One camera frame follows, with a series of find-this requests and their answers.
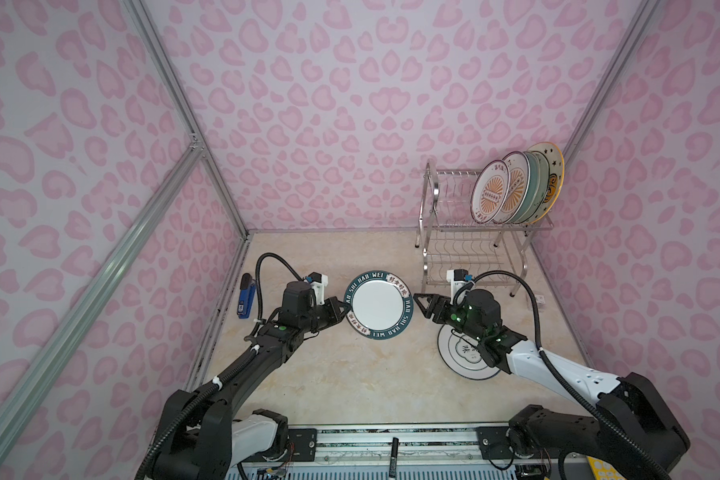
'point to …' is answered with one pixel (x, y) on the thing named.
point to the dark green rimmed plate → (381, 305)
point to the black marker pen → (393, 465)
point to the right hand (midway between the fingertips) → (420, 297)
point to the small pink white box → (540, 299)
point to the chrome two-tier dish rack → (518, 237)
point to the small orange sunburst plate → (490, 192)
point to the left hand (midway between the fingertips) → (353, 302)
